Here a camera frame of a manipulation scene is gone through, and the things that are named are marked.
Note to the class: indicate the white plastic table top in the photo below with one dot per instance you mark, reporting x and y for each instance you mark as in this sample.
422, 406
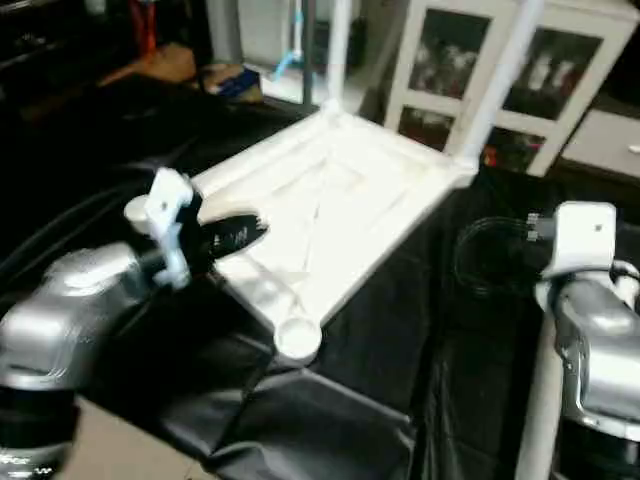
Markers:
330, 200

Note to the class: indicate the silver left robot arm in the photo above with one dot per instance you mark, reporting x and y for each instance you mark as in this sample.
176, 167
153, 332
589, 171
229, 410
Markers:
70, 310

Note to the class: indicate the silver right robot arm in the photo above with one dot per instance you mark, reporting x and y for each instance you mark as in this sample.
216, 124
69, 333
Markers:
600, 340

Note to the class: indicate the brown cardboard box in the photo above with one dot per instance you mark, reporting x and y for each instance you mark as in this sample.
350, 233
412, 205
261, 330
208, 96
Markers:
232, 80

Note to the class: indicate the light blue mop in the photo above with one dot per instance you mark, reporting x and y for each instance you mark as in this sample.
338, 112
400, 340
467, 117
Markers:
290, 50

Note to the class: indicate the grey metal pole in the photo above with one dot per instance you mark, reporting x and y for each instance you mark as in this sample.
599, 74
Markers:
308, 50

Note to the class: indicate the white appliance cabinet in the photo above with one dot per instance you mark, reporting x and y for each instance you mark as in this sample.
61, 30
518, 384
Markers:
265, 28

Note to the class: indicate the black work mat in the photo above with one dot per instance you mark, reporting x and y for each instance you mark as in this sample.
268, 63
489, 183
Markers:
380, 380

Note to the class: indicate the white glass door cabinet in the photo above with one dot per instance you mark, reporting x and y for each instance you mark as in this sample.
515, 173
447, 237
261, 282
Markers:
440, 60

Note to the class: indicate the white drawer unit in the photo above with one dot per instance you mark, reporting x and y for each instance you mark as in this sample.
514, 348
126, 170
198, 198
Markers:
605, 145

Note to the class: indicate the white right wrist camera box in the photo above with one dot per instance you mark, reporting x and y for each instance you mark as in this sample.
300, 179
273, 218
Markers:
580, 235

